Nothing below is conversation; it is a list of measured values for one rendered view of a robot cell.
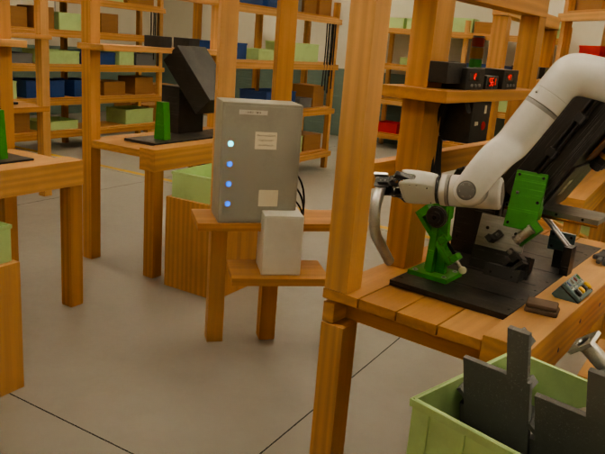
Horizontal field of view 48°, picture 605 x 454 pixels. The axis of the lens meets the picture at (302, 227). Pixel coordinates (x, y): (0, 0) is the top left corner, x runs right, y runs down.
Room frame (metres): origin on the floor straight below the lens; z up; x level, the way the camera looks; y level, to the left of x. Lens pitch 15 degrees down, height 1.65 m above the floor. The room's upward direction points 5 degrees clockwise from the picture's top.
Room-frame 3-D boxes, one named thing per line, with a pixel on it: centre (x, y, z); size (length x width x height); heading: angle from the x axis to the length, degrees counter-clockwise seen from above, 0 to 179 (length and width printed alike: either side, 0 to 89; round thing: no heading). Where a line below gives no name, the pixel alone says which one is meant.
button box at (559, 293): (2.17, -0.93, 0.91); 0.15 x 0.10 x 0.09; 144
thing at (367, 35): (2.68, -0.56, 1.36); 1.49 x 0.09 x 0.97; 144
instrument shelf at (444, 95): (2.66, -0.60, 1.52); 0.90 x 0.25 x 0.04; 144
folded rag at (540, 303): (1.99, -0.77, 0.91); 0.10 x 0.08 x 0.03; 64
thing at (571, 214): (2.51, -0.93, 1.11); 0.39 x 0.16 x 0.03; 54
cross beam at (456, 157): (2.72, -0.51, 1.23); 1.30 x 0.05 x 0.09; 144
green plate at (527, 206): (2.41, -0.81, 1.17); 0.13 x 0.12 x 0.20; 144
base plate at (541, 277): (2.50, -0.81, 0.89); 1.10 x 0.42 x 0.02; 144
